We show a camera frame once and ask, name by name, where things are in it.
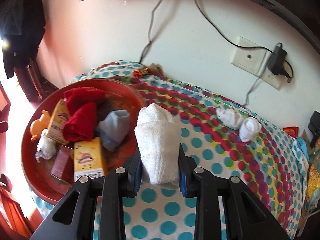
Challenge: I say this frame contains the maroon and cream box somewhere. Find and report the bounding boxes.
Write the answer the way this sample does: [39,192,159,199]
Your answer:
[50,146,74,184]

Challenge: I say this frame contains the yellow cartoon medicine box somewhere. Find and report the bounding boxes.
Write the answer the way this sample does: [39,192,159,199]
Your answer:
[73,137,108,181]

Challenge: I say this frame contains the white sock ball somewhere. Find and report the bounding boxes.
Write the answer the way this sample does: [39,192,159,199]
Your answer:
[239,117,262,142]

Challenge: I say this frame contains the red sock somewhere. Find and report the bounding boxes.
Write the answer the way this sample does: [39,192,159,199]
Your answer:
[62,102,98,142]
[64,87,105,115]

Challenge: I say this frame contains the white sock pair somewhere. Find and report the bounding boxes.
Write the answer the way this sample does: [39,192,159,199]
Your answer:
[216,108,244,130]

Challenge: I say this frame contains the white towel sock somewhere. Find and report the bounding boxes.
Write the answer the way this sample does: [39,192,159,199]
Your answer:
[135,103,181,190]

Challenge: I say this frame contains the polka dot bed sheet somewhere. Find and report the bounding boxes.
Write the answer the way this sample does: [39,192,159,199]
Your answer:
[30,60,311,240]

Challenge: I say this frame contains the blue white patterned cloth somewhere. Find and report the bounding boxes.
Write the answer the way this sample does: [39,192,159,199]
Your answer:
[293,138,309,171]

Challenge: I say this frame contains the blue grey sock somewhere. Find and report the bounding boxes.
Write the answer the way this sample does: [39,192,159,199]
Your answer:
[96,109,130,152]

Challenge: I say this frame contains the red snack packet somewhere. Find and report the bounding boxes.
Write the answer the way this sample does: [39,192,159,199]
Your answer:
[283,126,299,138]

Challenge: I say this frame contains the orange toy duck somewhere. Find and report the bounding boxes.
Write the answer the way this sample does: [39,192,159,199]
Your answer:
[30,111,51,141]

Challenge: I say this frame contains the black clamp stand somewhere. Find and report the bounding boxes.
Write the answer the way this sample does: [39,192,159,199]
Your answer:
[308,111,320,138]

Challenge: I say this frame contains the round red tray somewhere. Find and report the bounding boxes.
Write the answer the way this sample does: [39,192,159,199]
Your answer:
[21,79,146,205]

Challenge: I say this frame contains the red candy wrapper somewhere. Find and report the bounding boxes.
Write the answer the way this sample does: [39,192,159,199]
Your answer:
[133,67,153,79]

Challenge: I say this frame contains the black power adapter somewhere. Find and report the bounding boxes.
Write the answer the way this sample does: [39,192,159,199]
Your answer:
[266,43,287,75]

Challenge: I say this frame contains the dark hanging clothes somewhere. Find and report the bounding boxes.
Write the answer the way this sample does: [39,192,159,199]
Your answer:
[1,0,46,79]

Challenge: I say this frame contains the black plug with cable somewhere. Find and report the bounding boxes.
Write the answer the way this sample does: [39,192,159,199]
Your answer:
[280,60,294,83]

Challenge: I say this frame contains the white wall socket plate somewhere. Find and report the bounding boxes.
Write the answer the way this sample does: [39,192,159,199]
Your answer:
[231,47,284,90]

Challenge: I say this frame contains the adapter power cable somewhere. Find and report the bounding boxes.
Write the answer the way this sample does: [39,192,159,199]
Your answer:
[192,0,276,107]

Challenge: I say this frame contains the black cable on wall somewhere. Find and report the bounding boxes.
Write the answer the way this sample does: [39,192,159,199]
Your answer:
[138,0,171,65]

